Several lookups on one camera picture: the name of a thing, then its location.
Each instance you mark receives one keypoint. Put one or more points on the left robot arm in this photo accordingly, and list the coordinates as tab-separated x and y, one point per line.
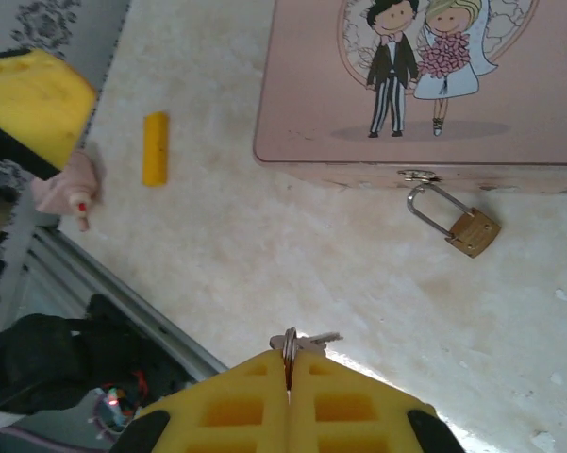
33	363

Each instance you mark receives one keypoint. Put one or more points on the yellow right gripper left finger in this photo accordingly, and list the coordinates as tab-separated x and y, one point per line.
226	415

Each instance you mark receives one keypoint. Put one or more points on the pink wedding couple tin box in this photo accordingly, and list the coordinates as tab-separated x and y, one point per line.
311	94

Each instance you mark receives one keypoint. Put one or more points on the aluminium frame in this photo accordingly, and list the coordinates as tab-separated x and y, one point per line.
179	349

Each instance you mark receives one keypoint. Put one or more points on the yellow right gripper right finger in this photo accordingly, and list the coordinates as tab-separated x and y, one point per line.
349	410

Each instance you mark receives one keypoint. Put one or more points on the small silver key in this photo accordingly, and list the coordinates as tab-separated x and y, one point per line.
330	337

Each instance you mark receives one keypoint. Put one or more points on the pink plastic toy with crank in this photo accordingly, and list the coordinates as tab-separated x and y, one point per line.
61	189

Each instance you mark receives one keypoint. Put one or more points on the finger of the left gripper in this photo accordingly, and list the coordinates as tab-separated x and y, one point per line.
28	104

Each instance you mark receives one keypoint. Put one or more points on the yellow foam block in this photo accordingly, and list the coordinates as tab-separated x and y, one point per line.
155	151

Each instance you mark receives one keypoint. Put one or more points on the small brass padlock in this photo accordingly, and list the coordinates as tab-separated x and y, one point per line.
474	233

